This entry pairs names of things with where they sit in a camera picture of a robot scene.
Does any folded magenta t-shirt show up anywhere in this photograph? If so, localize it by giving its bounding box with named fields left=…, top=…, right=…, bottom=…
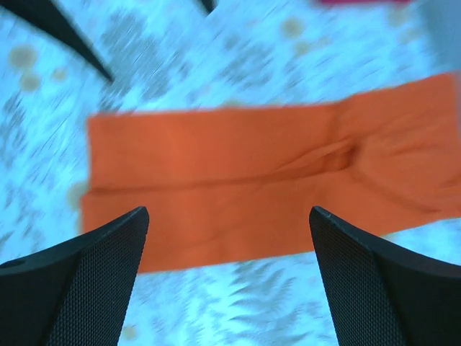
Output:
left=319, top=0, right=411, bottom=5

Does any orange t-shirt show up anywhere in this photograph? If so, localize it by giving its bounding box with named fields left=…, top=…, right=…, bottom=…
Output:
left=81, top=74, right=460, bottom=272

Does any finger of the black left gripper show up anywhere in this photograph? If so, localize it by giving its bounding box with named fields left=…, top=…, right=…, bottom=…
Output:
left=3, top=0, right=114, bottom=82
left=199, top=0, right=216, bottom=14

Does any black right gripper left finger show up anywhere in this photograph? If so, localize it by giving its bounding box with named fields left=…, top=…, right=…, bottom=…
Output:
left=1, top=207, right=149, bottom=346

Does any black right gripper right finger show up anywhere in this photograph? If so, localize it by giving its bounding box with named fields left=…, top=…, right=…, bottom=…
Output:
left=309, top=206, right=460, bottom=346

